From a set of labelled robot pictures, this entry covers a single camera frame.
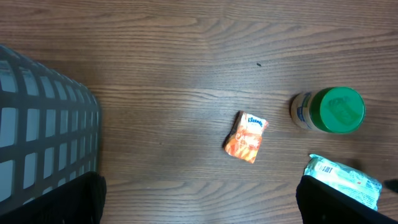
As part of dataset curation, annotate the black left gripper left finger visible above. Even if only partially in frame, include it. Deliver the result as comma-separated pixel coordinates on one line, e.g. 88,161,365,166
1,171,107,224

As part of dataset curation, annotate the orange tissue packet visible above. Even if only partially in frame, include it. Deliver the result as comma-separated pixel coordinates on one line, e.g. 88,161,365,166
224,111,269,164

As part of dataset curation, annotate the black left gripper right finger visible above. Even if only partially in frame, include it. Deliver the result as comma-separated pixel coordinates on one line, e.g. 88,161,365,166
296,175,397,224

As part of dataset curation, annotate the grey mesh basket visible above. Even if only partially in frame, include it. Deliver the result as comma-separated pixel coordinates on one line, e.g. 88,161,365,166
1,46,102,213

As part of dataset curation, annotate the mint green wipes packet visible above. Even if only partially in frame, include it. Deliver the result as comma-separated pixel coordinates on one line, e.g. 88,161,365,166
303,154,382,211

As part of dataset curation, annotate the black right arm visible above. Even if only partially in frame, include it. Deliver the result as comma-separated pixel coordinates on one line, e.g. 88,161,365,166
384,179,398,193

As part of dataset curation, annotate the green lid jar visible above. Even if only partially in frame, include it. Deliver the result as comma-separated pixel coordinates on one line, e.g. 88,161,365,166
290,86,366,134

